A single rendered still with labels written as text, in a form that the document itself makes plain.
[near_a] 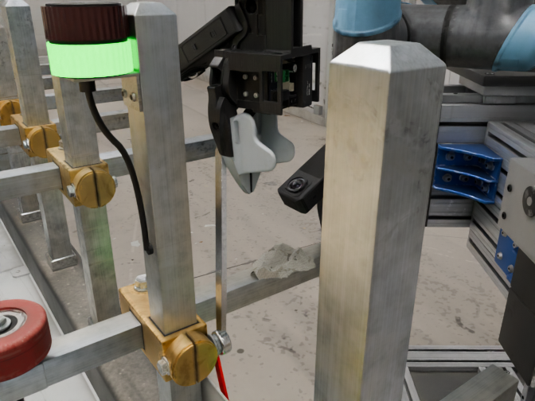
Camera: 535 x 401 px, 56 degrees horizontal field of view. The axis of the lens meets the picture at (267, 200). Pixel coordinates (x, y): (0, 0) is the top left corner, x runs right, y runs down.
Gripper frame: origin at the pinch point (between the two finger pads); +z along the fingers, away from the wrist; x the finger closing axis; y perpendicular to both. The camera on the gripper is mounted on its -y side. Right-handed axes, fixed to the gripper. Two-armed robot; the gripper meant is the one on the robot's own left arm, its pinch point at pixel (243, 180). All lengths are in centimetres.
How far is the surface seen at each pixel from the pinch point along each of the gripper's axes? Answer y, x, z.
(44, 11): -2.6, -18.5, -17.8
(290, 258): 2.5, 5.8, 11.7
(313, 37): -201, 371, 22
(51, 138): -43.2, 5.3, 2.9
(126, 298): -7.8, -11.2, 11.7
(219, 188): -0.4, -3.6, -0.1
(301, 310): -53, 104, 99
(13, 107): -67, 13, 2
